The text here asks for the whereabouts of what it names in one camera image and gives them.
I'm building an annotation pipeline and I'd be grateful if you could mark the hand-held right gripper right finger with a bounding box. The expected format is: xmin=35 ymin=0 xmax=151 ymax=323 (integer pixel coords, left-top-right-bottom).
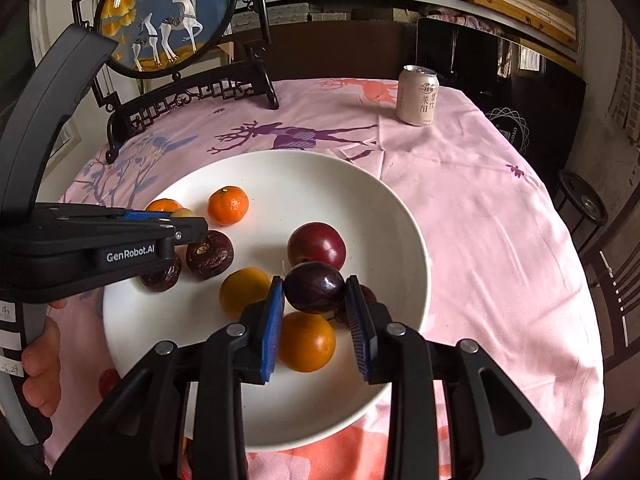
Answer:
xmin=344 ymin=274 xmax=596 ymax=480

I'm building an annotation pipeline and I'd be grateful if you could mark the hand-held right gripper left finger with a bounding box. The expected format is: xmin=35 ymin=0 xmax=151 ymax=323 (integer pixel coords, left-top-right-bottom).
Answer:
xmin=50 ymin=275 xmax=287 ymax=480

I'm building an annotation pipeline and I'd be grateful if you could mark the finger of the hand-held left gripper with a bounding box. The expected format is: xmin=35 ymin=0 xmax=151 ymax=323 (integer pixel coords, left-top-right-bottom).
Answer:
xmin=124 ymin=216 xmax=209 ymax=248
xmin=120 ymin=210 xmax=176 ymax=223

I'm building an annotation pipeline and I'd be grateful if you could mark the dark brown round fruit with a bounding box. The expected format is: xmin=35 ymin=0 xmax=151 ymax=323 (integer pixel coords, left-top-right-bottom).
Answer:
xmin=186 ymin=230 xmax=234 ymax=281
xmin=139 ymin=252 xmax=183 ymax=293
xmin=332 ymin=284 xmax=378 ymax=326

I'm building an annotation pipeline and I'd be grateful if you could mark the yellowish smooth orange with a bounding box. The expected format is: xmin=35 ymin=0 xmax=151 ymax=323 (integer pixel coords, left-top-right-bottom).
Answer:
xmin=219 ymin=267 xmax=273 ymax=320

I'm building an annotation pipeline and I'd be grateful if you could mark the dark purple plum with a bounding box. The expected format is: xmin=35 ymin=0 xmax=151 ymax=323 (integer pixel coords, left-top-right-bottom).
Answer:
xmin=283 ymin=261 xmax=347 ymax=315

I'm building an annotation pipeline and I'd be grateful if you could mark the large dark red plum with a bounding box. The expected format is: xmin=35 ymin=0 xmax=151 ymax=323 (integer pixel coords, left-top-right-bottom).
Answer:
xmin=287 ymin=223 xmax=347 ymax=272

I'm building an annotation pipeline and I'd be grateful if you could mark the white plate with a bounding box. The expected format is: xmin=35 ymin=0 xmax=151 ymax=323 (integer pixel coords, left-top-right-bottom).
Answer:
xmin=102 ymin=150 xmax=432 ymax=452

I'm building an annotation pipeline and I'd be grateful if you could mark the small red plum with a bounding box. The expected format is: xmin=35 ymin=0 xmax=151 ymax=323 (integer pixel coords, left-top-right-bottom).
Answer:
xmin=98 ymin=368 xmax=122 ymax=396

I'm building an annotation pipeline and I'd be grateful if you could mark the person's left hand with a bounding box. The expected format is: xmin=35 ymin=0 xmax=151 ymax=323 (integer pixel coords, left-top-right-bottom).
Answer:
xmin=21 ymin=298 xmax=68 ymax=417

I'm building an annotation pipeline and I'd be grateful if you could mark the pink printed tablecloth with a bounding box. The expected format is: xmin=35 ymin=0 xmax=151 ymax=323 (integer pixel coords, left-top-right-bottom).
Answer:
xmin=44 ymin=77 xmax=603 ymax=480

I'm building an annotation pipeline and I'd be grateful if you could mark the round deer table screen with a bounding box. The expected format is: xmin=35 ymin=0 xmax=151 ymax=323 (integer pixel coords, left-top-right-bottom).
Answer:
xmin=71 ymin=0 xmax=281 ymax=165

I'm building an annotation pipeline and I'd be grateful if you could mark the pale drink can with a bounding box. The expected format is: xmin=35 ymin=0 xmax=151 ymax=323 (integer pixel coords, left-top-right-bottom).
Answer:
xmin=397 ymin=65 xmax=440 ymax=127

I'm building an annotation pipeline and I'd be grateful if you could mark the black round stool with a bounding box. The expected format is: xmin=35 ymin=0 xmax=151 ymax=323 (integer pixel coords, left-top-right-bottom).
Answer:
xmin=552 ymin=170 xmax=608 ymax=241

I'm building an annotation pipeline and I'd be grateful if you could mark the dark wooden chair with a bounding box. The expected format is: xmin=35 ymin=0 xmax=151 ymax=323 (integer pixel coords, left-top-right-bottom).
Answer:
xmin=580 ymin=210 xmax=640 ymax=376

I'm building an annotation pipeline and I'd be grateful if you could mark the black glossy panel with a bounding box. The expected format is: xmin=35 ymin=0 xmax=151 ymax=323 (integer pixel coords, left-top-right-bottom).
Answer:
xmin=415 ymin=16 xmax=587 ymax=181

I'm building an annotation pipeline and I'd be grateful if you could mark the pink cloth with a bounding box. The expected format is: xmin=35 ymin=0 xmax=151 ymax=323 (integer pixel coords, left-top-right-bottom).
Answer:
xmin=429 ymin=11 xmax=502 ymax=32

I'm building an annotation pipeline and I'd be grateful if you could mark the white storage shelf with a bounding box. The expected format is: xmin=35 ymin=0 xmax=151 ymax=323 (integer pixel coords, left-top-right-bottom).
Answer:
xmin=265 ymin=0 xmax=585 ymax=68

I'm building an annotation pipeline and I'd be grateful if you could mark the stack of wooden boxes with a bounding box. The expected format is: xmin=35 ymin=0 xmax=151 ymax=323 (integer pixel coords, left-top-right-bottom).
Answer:
xmin=460 ymin=0 xmax=583 ymax=53

